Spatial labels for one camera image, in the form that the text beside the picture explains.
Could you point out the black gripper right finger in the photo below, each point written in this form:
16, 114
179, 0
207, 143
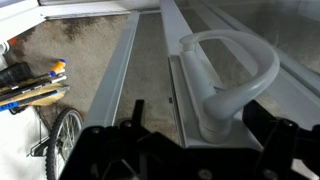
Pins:
280, 146

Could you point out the tan wooden paddle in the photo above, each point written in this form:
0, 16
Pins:
40, 96

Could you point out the long blue pole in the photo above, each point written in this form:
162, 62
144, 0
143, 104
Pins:
30, 100

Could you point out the black pole with white tip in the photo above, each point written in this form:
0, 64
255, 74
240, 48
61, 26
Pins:
50, 81

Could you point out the white pipe with orange band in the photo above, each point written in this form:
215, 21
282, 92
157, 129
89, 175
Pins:
6, 46

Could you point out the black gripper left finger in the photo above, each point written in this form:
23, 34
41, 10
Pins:
100, 153

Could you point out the grey framed screen door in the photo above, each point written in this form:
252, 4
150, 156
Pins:
113, 76

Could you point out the red bicycle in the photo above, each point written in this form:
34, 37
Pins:
49, 160

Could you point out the white framed sliding glass door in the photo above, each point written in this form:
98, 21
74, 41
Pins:
176, 33

